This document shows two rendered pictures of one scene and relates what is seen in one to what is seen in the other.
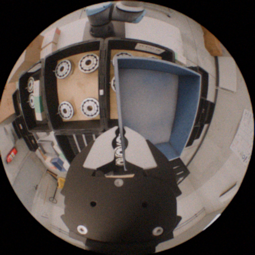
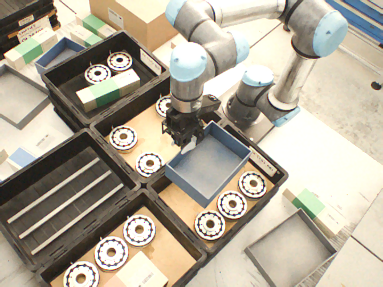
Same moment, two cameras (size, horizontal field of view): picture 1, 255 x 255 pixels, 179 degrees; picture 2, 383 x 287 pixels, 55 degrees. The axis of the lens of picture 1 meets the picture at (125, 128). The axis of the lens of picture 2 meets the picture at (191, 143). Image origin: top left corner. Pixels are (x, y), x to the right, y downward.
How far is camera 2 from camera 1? 0.99 m
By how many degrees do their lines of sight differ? 60
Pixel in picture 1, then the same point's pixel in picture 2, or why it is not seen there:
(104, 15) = (253, 94)
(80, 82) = (167, 137)
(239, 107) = not seen: outside the picture
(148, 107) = (208, 163)
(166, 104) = (221, 171)
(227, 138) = not seen: outside the picture
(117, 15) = (262, 103)
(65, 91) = (144, 126)
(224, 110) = not seen: outside the picture
